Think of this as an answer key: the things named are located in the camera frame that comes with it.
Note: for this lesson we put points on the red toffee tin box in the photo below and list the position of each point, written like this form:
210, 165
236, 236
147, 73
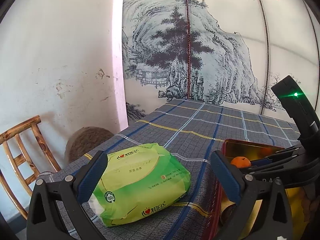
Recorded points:
266, 180

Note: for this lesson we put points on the brown round cushion stool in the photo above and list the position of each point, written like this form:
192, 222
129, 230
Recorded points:
84, 140

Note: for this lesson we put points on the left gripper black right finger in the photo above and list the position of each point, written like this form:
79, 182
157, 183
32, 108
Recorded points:
273, 220

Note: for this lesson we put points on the orange mandarin with stem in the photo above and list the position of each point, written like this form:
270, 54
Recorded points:
241, 162

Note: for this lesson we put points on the grey plaid tablecloth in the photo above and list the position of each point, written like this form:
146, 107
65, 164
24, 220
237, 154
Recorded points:
191, 131

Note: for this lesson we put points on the wooden chair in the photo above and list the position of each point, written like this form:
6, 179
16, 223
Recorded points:
19, 168

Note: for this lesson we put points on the green tissue pack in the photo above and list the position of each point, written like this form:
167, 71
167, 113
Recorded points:
138, 182

